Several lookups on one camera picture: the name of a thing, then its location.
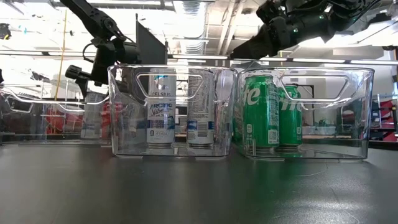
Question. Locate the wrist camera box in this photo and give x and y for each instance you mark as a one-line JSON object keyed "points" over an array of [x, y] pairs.
{"points": [[273, 9], [130, 53]]}

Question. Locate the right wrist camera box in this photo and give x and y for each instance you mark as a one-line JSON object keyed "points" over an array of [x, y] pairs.
{"points": [[273, 9]]}

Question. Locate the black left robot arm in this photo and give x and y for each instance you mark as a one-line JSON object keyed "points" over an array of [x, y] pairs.
{"points": [[93, 18]]}

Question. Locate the red Coca-Cola can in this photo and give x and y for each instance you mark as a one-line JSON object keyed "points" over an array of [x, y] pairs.
{"points": [[106, 121]]}

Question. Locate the black ceiling fixture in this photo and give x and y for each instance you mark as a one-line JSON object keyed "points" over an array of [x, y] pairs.
{"points": [[4, 31]]}

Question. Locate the black partition panel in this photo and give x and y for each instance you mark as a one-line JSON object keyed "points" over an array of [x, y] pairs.
{"points": [[150, 46]]}

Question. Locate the red bin rack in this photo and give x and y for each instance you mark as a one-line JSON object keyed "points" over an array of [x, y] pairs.
{"points": [[387, 109]]}

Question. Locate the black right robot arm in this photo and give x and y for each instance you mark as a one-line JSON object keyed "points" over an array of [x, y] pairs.
{"points": [[348, 12]]}

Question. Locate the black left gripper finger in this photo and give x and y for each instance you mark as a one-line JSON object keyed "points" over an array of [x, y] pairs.
{"points": [[82, 79]]}

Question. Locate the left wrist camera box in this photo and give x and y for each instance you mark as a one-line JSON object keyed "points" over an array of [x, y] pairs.
{"points": [[130, 53]]}

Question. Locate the ribbed silver ceiling duct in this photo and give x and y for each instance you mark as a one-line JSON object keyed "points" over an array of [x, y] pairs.
{"points": [[191, 25]]}

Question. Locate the red bin cart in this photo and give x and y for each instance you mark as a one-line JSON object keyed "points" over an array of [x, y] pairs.
{"points": [[70, 123]]}

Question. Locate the white Celsius can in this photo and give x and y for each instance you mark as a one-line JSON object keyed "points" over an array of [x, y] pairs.
{"points": [[91, 115], [161, 109], [200, 109]]}

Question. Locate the clear plastic bin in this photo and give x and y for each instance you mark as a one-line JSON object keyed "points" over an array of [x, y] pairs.
{"points": [[342, 146], [124, 133], [18, 124]]}

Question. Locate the green Sprite can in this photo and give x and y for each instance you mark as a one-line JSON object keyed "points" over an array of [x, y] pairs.
{"points": [[259, 115], [290, 124]]}

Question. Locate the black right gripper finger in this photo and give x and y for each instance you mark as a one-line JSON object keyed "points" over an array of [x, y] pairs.
{"points": [[255, 45]]}

